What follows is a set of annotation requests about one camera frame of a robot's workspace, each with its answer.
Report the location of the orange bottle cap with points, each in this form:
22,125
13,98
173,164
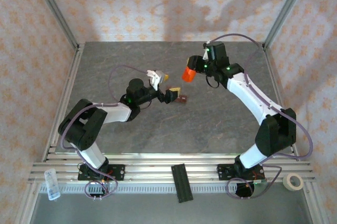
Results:
190,70

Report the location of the brown pill organizer strip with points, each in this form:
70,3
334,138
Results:
183,99

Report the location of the orange pill bottle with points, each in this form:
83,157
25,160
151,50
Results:
187,77

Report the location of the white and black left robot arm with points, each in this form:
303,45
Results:
116,112

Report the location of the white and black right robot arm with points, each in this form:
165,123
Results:
250,95

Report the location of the patterned cloth backdrop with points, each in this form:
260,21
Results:
131,3

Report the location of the small circuit board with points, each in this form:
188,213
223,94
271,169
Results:
260,182

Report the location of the clear plastic bottle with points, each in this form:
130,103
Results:
51,184

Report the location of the white tape roll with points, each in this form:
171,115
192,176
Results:
287,183

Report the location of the aluminium table side rail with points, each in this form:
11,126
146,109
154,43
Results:
273,76
71,76

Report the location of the aluminium mounting rail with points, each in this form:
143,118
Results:
150,170

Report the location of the aluminium frame post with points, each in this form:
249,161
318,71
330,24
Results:
55,11
286,11

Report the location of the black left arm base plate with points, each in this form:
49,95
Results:
118,172

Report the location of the black rail piece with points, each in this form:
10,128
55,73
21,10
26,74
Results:
181,182

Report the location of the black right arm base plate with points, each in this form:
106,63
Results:
223,171

